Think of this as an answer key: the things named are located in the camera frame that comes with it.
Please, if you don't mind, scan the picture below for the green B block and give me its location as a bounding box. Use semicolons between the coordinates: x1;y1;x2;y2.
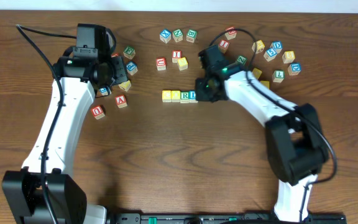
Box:
186;29;198;43

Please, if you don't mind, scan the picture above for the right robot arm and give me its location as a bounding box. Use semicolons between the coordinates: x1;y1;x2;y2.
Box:
195;65;336;223

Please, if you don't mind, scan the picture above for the yellow W block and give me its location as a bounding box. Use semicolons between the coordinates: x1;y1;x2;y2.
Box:
252;40;265;54

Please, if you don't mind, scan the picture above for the green Z block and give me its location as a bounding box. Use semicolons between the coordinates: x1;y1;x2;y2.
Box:
236;55;247;65

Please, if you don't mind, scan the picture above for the red u block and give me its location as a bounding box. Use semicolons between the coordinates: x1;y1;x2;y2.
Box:
91;105;105;119
156;57;167;71

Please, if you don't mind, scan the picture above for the yellow C block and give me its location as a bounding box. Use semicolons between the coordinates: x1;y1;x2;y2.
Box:
162;90;172;103

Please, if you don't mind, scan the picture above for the blue T block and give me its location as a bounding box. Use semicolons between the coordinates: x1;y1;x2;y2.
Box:
99;87;111;96

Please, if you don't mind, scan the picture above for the red i block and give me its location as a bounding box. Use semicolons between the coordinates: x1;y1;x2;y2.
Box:
218;40;229;54
172;50;181;63

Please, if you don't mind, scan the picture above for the yellow 8 block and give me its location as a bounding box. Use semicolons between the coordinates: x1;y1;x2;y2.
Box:
282;51;296;64

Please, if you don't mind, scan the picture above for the blue D block upper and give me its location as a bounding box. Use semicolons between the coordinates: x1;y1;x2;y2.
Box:
270;40;283;54

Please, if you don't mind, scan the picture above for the blue 5 block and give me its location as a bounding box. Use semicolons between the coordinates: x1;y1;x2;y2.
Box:
264;48;277;62

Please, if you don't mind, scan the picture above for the green 7 block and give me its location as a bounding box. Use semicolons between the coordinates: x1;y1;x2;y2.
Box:
272;70;285;83

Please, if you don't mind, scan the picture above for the red W block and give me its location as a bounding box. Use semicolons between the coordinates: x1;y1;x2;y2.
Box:
224;27;237;40

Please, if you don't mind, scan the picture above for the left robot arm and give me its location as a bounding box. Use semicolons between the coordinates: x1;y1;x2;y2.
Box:
2;56;127;223

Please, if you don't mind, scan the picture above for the green N block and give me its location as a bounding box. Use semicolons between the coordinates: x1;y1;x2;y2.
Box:
172;29;183;42

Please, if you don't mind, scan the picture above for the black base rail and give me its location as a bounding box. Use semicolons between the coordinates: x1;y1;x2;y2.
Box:
108;212;347;224

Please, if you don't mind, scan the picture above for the yellow G block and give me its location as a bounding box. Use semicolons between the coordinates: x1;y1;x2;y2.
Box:
119;80;132;91

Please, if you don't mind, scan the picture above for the blue X block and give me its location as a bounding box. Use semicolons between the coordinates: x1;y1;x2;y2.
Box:
159;29;172;44

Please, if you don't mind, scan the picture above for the blue P block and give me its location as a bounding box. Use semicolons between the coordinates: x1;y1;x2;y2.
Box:
126;61;138;75

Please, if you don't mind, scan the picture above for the red A block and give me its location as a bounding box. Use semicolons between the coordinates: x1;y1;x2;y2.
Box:
115;95;127;108

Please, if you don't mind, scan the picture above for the red I block right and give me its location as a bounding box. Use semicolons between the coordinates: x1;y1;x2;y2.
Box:
218;40;229;54

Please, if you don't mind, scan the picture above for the yellow S block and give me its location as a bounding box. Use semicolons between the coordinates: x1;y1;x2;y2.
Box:
177;57;188;71

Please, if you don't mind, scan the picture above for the blue L block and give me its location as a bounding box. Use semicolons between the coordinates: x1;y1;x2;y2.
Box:
189;90;198;103

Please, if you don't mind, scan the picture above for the blue D block lower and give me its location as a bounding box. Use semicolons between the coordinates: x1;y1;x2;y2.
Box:
288;63;301;76

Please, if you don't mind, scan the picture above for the red U block middle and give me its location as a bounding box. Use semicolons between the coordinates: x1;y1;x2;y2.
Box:
156;57;167;71

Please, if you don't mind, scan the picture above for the yellow K block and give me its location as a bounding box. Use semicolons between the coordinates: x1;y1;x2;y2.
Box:
260;81;270;89

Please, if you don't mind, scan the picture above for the green R block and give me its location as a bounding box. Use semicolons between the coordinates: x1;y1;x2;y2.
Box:
180;91;190;103

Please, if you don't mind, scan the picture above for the blue d block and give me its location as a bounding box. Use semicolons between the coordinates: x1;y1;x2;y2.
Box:
288;63;301;76
270;40;283;54

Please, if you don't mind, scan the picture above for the green F block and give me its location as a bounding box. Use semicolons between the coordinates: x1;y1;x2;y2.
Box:
123;46;135;60

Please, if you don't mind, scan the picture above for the red U block front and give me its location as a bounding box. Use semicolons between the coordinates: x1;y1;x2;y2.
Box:
91;105;105;119

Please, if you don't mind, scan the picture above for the yellow o block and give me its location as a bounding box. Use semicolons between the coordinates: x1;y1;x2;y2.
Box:
171;90;181;103
252;68;262;80

